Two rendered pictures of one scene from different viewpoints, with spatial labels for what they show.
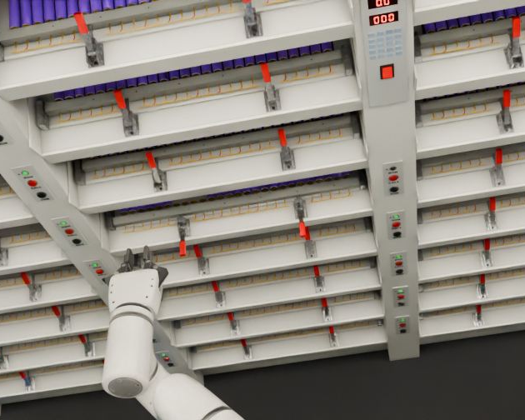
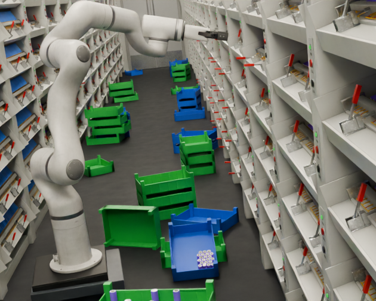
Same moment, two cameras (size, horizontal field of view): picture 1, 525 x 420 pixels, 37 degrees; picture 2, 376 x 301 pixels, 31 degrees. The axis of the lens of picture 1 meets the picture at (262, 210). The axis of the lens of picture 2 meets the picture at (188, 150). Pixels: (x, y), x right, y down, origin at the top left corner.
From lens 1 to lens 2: 2.64 m
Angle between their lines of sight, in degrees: 73
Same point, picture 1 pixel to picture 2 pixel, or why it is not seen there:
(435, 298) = (296, 255)
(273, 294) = (270, 166)
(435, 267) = (292, 199)
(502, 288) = (308, 279)
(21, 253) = not seen: hidden behind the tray
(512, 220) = (296, 153)
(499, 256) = (303, 215)
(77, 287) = not seen: hidden behind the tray
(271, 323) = (273, 211)
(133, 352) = (154, 18)
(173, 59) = not seen: outside the picture
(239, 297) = (267, 160)
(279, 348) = (277, 257)
